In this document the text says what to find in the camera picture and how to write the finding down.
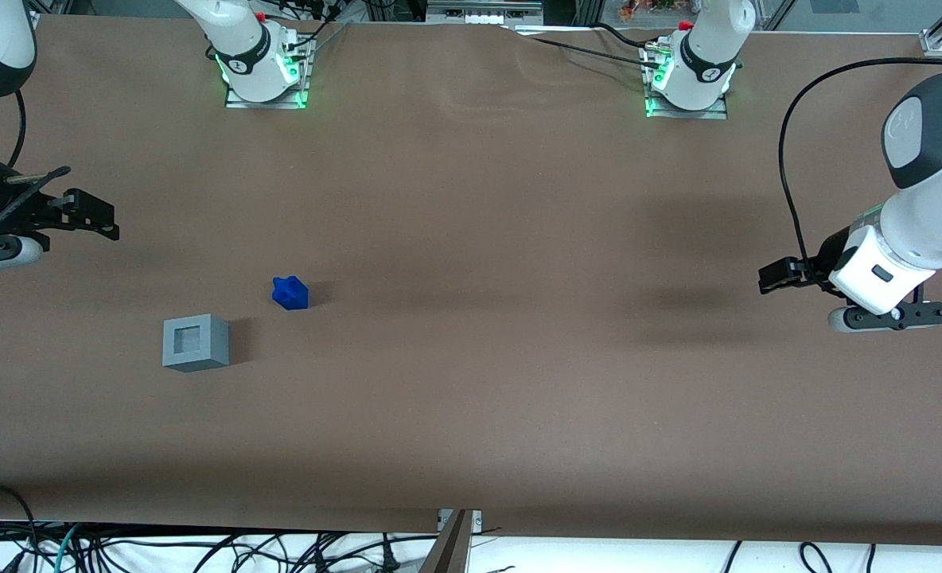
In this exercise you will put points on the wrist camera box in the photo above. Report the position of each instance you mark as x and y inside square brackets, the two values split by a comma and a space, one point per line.
[893, 317]
[1, 255]

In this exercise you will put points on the white power strip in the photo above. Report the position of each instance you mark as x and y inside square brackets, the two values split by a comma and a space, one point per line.
[479, 16]

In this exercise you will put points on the brown table cover sheet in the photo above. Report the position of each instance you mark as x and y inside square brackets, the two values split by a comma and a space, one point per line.
[471, 358]

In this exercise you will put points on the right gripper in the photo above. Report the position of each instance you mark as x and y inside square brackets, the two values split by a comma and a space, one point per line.
[19, 213]

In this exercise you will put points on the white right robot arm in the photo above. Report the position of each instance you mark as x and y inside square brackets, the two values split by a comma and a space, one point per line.
[240, 48]

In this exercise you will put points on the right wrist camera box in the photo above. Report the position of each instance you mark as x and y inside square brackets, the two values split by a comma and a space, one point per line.
[1, 255]

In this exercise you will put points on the blue plastic insert part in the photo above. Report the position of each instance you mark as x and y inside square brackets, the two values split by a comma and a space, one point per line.
[290, 294]

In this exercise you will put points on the aluminium frame beam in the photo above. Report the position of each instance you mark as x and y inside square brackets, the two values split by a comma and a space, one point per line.
[449, 549]

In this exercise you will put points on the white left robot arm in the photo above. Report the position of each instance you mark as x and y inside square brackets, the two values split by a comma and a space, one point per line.
[920, 223]

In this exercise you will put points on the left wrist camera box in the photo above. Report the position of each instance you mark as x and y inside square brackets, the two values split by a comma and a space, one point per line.
[893, 317]

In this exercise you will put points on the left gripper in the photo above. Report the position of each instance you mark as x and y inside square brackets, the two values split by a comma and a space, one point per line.
[824, 259]

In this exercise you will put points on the gray square base block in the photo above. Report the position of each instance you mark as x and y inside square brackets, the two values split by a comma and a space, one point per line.
[196, 362]

